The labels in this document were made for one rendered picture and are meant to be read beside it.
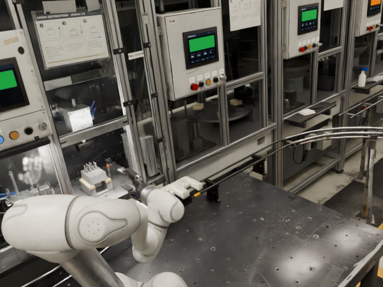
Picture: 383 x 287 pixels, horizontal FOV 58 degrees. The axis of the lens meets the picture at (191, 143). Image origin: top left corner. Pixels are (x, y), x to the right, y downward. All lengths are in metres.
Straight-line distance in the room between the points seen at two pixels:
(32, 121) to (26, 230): 0.81
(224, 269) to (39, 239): 1.05
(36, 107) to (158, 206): 0.69
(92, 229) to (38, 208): 0.16
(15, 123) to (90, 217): 0.90
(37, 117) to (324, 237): 1.50
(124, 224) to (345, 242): 1.33
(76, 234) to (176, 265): 1.02
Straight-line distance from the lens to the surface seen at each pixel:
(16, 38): 1.60
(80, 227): 0.82
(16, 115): 1.62
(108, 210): 0.82
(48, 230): 0.88
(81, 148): 1.97
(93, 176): 1.98
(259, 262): 1.78
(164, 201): 1.35
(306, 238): 1.93
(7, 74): 1.57
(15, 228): 0.93
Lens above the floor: 1.89
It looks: 23 degrees down
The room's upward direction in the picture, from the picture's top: 6 degrees counter-clockwise
